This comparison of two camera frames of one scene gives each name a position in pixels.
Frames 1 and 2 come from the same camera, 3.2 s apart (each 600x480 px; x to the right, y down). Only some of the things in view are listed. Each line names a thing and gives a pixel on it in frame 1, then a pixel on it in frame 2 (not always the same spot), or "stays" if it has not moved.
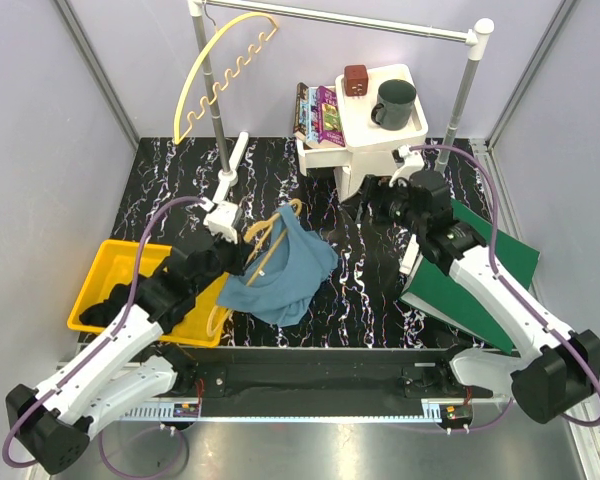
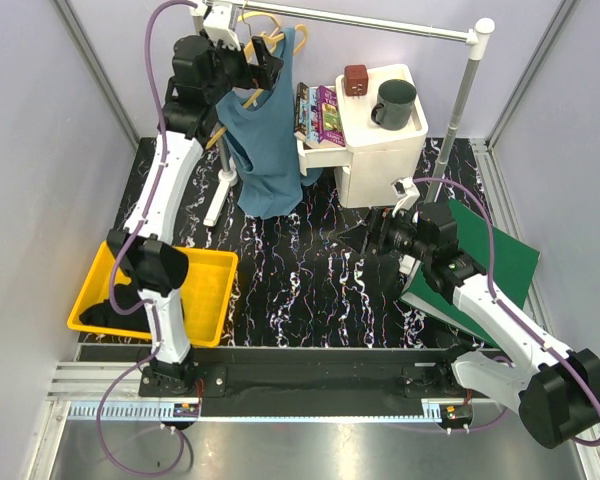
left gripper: [240, 253] to [259, 75]
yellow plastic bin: [115, 262] stays
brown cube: [356, 80] stays
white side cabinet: [381, 113] stays
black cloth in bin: [108, 311] stays
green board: [449, 298] stays
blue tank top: [279, 283] to [261, 127]
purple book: [328, 117] stays
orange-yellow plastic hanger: [261, 234] to [267, 39]
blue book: [314, 116] stays
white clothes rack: [477, 36] stays
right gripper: [376, 190] to [380, 225]
